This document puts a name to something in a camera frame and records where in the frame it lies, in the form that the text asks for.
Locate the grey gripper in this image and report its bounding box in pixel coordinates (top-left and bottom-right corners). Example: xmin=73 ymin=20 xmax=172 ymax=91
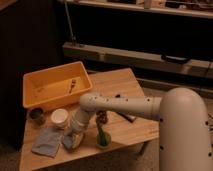
xmin=68 ymin=116 xmax=89 ymax=148

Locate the blue sponge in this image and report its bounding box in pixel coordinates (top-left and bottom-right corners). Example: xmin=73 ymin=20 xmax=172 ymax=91
xmin=62 ymin=136 xmax=74 ymax=150

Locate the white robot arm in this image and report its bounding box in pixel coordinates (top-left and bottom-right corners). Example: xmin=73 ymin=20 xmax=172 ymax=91
xmin=71 ymin=88 xmax=213 ymax=171

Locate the white bowl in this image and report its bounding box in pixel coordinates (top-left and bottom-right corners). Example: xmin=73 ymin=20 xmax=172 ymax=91
xmin=51 ymin=108 xmax=68 ymax=129

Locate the blue folded cloth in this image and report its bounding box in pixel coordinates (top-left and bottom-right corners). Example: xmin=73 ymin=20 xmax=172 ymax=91
xmin=31 ymin=127 xmax=63 ymax=158

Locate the dark grape bunch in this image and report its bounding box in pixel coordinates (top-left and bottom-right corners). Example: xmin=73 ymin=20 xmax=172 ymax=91
xmin=96 ymin=111 xmax=108 ymax=124

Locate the wooden table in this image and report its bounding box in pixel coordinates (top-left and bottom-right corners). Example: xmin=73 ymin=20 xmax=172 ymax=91
xmin=19 ymin=69 xmax=158 ymax=171

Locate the dark metal cup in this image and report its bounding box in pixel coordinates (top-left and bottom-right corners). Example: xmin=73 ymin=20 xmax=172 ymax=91
xmin=29 ymin=108 xmax=45 ymax=125

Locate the yellow plastic bin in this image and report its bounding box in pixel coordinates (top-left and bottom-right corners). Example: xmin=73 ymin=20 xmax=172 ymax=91
xmin=23 ymin=61 xmax=93 ymax=111

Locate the dark brush block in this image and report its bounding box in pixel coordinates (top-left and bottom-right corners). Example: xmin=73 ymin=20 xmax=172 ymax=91
xmin=114 ymin=93 xmax=138 ymax=123

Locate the small utensil in bin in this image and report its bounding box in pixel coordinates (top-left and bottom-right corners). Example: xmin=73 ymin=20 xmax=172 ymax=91
xmin=69 ymin=79 xmax=76 ymax=93

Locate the metal stand pole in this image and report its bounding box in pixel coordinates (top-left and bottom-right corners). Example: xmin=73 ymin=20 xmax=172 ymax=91
xmin=64 ymin=0 xmax=77 ymax=46

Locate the grey metal shelf rail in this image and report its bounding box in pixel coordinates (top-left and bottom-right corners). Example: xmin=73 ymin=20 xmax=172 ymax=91
xmin=63 ymin=42 xmax=213 ymax=79

